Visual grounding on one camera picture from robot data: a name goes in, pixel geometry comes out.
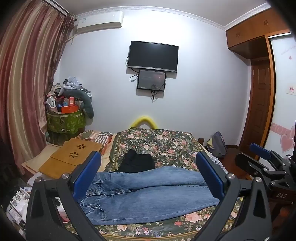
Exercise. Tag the striped pink curtain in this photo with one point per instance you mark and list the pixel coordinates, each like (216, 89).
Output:
(33, 40)

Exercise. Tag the green fabric storage box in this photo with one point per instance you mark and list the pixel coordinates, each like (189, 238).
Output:
(63, 127)

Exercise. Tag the wooden wardrobe cabinet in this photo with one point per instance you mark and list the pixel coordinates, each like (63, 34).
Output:
(247, 38)

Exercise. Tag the black folded garment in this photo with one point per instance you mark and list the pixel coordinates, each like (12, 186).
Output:
(134, 162)

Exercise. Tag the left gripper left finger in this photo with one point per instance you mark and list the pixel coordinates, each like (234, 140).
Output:
(43, 221)

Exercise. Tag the small black wall monitor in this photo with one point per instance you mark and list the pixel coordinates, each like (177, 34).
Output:
(151, 80)

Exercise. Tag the brown wooden door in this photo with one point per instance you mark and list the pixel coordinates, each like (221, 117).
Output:
(258, 105)

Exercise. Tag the orange box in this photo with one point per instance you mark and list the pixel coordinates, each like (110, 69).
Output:
(69, 109)

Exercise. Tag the purple grey backpack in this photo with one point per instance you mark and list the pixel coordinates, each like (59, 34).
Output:
(216, 145)

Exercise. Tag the grey plush toy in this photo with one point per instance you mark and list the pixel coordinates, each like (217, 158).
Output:
(82, 96)

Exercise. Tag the black wall television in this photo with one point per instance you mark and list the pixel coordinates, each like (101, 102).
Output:
(156, 56)

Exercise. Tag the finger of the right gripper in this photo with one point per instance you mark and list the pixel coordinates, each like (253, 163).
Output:
(260, 151)
(256, 169)

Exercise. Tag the white air conditioner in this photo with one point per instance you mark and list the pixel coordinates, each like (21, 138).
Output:
(103, 21)

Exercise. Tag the blue denim jeans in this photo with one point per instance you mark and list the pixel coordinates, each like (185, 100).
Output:
(116, 198)

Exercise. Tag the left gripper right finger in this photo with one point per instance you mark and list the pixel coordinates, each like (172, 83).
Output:
(253, 222)

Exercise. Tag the pile of clothes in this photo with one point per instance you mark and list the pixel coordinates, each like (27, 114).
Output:
(70, 83)

